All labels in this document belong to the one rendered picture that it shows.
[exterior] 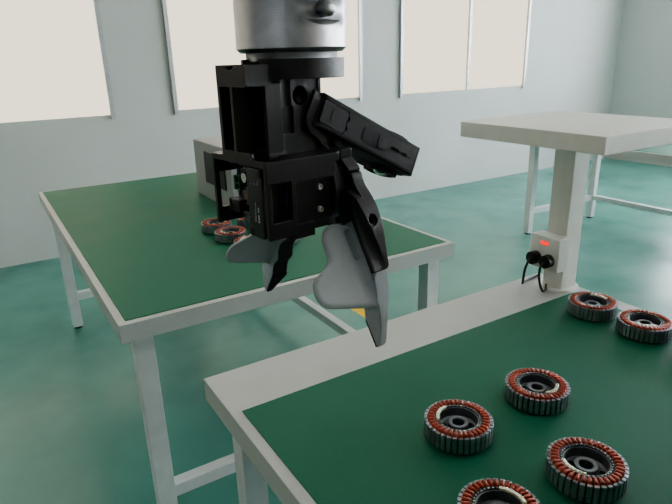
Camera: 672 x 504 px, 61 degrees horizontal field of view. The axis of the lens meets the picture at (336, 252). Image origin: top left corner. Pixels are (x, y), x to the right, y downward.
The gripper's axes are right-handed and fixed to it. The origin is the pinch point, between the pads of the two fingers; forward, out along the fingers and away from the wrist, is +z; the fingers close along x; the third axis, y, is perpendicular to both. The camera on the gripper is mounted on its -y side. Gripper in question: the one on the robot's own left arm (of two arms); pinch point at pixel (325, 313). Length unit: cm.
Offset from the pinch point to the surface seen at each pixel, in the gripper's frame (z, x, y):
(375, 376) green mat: 40, -38, -42
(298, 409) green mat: 40, -39, -24
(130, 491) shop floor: 115, -130, -17
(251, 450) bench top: 43, -38, -13
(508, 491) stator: 36.7, -0.1, -30.8
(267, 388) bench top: 40, -49, -24
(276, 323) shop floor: 115, -202, -125
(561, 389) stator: 36, -8, -59
